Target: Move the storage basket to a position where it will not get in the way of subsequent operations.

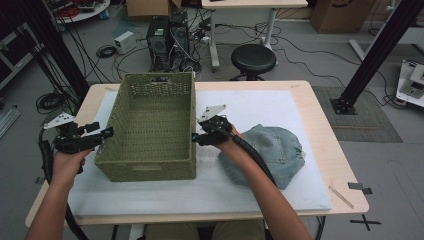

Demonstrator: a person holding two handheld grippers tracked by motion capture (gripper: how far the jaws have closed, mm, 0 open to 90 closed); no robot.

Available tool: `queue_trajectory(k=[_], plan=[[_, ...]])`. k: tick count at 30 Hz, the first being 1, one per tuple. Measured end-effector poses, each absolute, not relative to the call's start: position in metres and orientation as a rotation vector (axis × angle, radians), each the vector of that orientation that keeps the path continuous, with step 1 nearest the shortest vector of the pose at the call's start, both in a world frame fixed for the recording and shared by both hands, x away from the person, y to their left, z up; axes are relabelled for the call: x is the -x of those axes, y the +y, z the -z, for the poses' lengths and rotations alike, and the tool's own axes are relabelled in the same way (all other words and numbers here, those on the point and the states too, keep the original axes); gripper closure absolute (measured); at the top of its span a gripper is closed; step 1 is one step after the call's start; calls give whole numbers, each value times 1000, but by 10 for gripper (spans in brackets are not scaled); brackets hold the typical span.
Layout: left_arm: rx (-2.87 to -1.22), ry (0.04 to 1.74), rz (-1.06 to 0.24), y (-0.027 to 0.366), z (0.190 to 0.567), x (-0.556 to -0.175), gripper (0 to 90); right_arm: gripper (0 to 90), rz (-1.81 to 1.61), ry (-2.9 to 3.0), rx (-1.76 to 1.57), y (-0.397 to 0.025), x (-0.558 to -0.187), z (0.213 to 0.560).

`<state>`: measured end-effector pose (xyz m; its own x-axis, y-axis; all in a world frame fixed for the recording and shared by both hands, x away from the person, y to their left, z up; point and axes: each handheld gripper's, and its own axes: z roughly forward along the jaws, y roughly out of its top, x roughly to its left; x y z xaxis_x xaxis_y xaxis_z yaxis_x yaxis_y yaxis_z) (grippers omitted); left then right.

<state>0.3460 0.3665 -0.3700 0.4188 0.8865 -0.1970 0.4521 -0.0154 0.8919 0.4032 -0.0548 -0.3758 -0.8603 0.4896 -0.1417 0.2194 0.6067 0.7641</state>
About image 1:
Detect white foam mat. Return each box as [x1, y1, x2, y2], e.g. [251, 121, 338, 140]
[67, 89, 333, 217]

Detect black tape strip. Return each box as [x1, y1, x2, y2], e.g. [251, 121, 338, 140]
[347, 181, 373, 196]

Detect black computer tower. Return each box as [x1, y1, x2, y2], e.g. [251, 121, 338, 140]
[145, 15, 171, 73]

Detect black metal beam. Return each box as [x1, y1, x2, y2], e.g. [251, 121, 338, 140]
[19, 0, 90, 99]
[329, 0, 424, 116]

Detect small white box device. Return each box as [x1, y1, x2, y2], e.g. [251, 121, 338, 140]
[113, 30, 138, 55]

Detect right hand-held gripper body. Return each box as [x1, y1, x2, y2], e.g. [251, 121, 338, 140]
[197, 104, 234, 147]

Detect grey floor mat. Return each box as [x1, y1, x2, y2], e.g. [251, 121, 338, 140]
[312, 85, 404, 144]

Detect black round stool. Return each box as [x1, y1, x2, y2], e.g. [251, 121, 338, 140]
[230, 43, 278, 82]

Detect person's right hand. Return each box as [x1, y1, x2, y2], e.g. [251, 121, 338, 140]
[213, 124, 247, 162]

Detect round white table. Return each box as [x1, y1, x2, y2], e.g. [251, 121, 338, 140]
[46, 0, 112, 25]

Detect open cardboard box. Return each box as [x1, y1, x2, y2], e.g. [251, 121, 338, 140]
[125, 0, 183, 18]

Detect large black cable coil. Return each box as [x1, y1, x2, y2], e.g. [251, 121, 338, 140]
[35, 91, 68, 115]

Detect white desk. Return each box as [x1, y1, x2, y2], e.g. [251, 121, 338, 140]
[200, 0, 309, 73]

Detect thin wooden stick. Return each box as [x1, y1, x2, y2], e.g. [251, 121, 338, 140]
[328, 185, 355, 210]

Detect tangle of black cables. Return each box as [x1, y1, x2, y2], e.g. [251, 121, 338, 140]
[113, 6, 214, 83]

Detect green woven basket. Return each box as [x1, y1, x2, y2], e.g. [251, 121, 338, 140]
[94, 71, 198, 183]

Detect person's left hand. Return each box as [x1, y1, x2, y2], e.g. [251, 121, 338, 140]
[51, 148, 95, 191]

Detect person's khaki trousers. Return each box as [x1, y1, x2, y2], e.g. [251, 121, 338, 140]
[144, 221, 266, 240]

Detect large cardboard box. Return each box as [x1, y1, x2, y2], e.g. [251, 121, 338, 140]
[310, 0, 378, 34]

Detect small black cable coil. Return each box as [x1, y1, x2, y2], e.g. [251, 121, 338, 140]
[95, 44, 118, 59]

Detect metal rail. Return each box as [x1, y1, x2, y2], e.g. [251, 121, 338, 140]
[0, 105, 21, 139]

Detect white machine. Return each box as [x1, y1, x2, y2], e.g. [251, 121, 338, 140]
[395, 59, 424, 108]

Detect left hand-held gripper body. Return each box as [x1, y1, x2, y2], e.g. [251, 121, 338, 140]
[43, 112, 104, 155]

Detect grey metal rack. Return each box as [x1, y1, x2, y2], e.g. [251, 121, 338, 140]
[0, 23, 44, 91]

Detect white desk frame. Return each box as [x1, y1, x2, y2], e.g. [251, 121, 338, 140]
[348, 25, 424, 62]

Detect light blue denim skirt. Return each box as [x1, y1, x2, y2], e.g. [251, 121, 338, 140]
[218, 123, 307, 191]

